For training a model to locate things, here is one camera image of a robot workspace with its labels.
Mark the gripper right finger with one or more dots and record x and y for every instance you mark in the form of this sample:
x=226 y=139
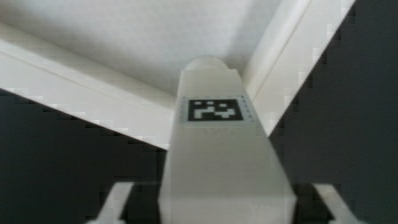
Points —
x=320 y=206

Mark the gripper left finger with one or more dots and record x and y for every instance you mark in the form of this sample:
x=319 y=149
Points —
x=130 y=206

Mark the white desk tabletop tray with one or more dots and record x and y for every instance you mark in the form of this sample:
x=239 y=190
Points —
x=93 y=53

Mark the white desk leg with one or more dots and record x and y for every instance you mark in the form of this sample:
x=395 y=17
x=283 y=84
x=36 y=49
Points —
x=225 y=184

